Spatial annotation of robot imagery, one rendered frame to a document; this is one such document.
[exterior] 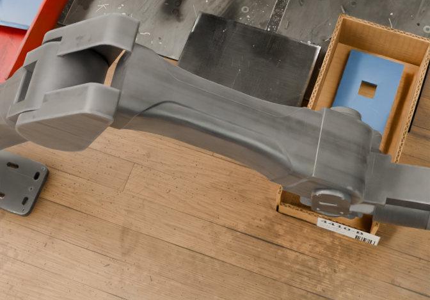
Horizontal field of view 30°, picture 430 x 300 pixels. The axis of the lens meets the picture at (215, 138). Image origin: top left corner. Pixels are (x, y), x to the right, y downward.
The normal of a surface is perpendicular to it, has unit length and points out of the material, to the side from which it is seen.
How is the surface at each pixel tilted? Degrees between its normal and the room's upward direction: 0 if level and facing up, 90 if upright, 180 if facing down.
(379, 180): 4
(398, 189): 4
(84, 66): 40
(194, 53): 0
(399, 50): 90
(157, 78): 26
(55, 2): 90
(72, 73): 21
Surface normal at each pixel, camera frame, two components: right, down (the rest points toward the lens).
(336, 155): 0.39, -0.25
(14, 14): -0.05, -0.36
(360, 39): -0.34, 0.88
